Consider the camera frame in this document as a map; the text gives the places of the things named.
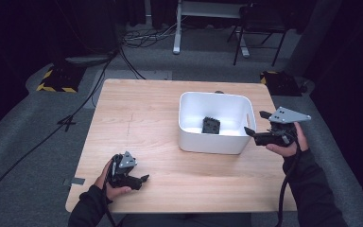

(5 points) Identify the person's left hand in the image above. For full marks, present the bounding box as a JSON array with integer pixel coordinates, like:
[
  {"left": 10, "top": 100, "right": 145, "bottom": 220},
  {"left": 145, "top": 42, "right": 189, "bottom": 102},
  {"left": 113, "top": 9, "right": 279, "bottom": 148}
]
[{"left": 94, "top": 158, "right": 133, "bottom": 201}]

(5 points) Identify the bundle of floor cables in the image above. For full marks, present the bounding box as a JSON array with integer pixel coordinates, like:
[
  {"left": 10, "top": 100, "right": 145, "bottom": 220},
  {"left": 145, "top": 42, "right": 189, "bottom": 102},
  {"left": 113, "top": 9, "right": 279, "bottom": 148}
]
[{"left": 120, "top": 17, "right": 187, "bottom": 49}]

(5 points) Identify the grey tape piece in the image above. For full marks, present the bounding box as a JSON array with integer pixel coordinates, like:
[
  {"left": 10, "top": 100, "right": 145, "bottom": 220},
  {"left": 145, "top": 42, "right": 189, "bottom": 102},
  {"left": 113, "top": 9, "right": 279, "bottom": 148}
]
[{"left": 62, "top": 177, "right": 86, "bottom": 187}]

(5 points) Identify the black chair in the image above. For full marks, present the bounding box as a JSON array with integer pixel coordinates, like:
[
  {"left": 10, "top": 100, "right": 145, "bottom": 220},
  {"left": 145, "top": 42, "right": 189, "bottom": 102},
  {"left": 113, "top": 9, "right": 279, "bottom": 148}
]
[{"left": 226, "top": 2, "right": 288, "bottom": 67}]

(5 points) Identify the person's right hand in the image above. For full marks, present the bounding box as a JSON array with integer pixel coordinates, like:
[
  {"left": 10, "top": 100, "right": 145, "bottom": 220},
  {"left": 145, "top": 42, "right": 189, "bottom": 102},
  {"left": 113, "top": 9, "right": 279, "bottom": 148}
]
[{"left": 265, "top": 121, "right": 310, "bottom": 158}]

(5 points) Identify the left hand-held gripper cable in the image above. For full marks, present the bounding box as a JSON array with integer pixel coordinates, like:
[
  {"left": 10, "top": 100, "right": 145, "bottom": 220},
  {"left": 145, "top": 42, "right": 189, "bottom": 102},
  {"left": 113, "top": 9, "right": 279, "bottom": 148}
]
[{"left": 101, "top": 183, "right": 118, "bottom": 227}]

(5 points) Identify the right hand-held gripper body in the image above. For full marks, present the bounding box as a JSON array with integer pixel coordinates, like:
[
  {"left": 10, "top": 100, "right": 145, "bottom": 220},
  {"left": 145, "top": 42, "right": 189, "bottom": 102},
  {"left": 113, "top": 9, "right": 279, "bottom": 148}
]
[{"left": 254, "top": 106, "right": 312, "bottom": 148}]

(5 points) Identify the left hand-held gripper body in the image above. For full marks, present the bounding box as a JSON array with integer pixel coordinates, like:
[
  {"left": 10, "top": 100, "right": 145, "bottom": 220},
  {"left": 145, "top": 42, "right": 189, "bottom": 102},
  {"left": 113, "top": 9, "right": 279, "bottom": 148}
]
[{"left": 108, "top": 150, "right": 144, "bottom": 191}]

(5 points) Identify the white desk frame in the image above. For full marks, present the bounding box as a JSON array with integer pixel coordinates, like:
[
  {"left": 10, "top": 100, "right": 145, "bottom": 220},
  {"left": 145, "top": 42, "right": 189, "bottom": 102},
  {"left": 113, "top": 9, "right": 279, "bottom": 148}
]
[{"left": 172, "top": 0, "right": 251, "bottom": 59}]

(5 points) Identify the blue toy car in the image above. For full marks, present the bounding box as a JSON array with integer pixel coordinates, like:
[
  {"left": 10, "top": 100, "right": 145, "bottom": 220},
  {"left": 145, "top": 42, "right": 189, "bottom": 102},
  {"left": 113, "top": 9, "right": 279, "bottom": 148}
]
[{"left": 201, "top": 116, "right": 221, "bottom": 135}]

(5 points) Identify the grey round stand base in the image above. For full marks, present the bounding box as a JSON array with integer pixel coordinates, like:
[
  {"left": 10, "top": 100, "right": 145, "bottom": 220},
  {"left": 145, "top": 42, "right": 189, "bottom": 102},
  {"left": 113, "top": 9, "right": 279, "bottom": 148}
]
[{"left": 63, "top": 54, "right": 115, "bottom": 66}]

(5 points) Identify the white plastic bin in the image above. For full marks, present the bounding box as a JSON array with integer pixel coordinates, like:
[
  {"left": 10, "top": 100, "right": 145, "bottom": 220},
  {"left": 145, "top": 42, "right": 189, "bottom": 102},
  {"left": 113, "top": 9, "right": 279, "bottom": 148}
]
[{"left": 178, "top": 91, "right": 258, "bottom": 156}]

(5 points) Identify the right hand-held gripper cable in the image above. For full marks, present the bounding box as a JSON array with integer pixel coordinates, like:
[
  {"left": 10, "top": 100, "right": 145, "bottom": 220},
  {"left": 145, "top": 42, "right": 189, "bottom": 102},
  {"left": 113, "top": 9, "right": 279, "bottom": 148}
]
[{"left": 274, "top": 138, "right": 301, "bottom": 227}]

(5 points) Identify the yellow-black striped stand base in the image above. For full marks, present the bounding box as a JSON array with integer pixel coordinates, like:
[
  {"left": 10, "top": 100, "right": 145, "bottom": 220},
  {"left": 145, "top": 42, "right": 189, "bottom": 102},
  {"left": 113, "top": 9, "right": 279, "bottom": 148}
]
[
  {"left": 259, "top": 70, "right": 304, "bottom": 97},
  {"left": 35, "top": 63, "right": 87, "bottom": 94}
]

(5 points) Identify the hand-held gripper cable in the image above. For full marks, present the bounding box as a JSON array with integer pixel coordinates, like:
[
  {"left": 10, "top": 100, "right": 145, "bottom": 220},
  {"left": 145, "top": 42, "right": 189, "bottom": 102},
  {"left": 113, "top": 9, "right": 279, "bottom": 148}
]
[
  {"left": 274, "top": 138, "right": 301, "bottom": 227},
  {"left": 101, "top": 183, "right": 118, "bottom": 227}
]

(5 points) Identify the long black floor cable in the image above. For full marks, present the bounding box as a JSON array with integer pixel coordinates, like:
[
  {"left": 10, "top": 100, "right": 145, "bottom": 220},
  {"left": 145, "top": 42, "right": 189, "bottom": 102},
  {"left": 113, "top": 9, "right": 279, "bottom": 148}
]
[{"left": 0, "top": 49, "right": 121, "bottom": 223}]

